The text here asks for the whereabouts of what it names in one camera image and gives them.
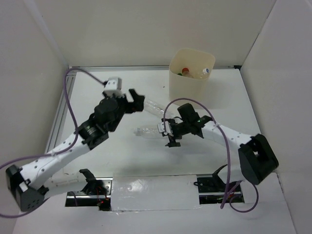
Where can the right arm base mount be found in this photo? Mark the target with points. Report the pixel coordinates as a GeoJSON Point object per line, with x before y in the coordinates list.
{"type": "Point", "coordinates": [211, 189]}

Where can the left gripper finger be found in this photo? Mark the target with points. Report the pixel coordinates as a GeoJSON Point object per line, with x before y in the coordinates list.
{"type": "Point", "coordinates": [132, 108]}
{"type": "Point", "coordinates": [138, 100]}

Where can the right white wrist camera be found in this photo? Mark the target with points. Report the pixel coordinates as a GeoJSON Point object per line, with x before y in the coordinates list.
{"type": "Point", "coordinates": [162, 131]}

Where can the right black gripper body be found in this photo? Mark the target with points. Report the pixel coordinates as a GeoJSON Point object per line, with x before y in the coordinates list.
{"type": "Point", "coordinates": [182, 128]}

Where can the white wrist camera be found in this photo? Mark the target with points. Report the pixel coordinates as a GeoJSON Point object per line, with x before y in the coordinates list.
{"type": "Point", "coordinates": [113, 87]}
{"type": "Point", "coordinates": [162, 131]}

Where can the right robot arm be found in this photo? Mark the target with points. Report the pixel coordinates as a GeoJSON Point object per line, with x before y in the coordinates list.
{"type": "Point", "coordinates": [255, 155]}

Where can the back aluminium rail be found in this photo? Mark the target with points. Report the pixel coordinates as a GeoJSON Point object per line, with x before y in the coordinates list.
{"type": "Point", "coordinates": [143, 68]}

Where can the beige plastic bin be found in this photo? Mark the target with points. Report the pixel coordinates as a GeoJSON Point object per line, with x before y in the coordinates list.
{"type": "Point", "coordinates": [184, 87]}

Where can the left aluminium rail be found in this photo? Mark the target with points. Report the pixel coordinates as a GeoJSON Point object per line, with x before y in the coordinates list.
{"type": "Point", "coordinates": [61, 112]}

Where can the red cap sauce bottle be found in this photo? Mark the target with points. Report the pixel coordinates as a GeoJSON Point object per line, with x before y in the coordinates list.
{"type": "Point", "coordinates": [186, 73]}

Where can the clear bottle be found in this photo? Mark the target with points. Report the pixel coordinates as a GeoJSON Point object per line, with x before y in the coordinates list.
{"type": "Point", "coordinates": [148, 132]}
{"type": "Point", "coordinates": [156, 109]}
{"type": "Point", "coordinates": [203, 74]}

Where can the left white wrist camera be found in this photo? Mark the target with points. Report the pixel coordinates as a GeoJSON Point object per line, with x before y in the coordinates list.
{"type": "Point", "coordinates": [113, 87]}

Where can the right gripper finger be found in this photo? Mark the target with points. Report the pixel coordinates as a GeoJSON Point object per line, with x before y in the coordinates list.
{"type": "Point", "coordinates": [173, 141]}
{"type": "Point", "coordinates": [167, 123]}

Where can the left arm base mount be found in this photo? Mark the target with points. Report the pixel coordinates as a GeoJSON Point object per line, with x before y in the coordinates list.
{"type": "Point", "coordinates": [96, 193]}

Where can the aluminium rail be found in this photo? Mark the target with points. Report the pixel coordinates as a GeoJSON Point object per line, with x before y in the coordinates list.
{"type": "Point", "coordinates": [143, 68]}
{"type": "Point", "coordinates": [61, 112]}

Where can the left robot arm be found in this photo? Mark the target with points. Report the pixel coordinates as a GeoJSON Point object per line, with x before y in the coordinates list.
{"type": "Point", "coordinates": [33, 183]}

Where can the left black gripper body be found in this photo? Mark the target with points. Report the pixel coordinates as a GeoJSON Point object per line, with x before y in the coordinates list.
{"type": "Point", "coordinates": [122, 108]}

